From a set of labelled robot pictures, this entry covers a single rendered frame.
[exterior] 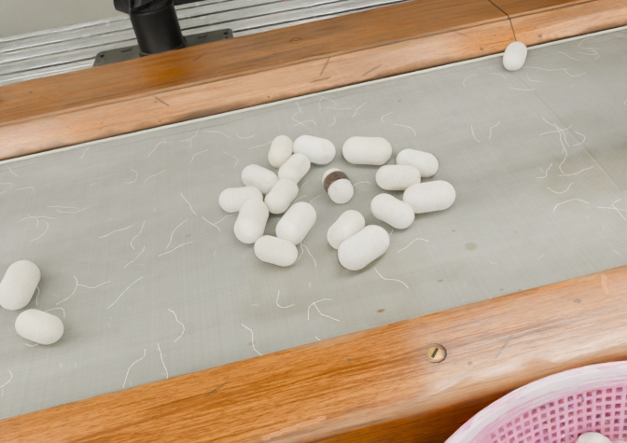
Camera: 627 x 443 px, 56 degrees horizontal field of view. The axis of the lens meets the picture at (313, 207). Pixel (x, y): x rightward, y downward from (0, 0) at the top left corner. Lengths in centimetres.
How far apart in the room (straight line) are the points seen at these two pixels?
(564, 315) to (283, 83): 35
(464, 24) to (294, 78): 18
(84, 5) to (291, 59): 205
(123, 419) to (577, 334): 23
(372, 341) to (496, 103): 29
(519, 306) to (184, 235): 24
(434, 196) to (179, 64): 32
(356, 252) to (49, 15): 235
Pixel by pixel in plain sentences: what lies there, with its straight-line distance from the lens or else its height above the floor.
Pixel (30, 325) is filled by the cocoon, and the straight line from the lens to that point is 41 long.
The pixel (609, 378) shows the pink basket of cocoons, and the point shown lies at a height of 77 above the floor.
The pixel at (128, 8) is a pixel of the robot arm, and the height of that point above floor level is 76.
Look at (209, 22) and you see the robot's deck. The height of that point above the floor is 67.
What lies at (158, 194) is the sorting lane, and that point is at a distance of 49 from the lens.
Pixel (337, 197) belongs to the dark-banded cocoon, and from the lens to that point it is 43.
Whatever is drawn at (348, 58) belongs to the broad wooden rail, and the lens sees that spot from 59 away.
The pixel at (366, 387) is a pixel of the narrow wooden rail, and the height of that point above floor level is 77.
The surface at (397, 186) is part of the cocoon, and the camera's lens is 43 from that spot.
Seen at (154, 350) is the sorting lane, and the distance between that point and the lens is 38.
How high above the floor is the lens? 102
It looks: 40 degrees down
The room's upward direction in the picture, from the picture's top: 10 degrees counter-clockwise
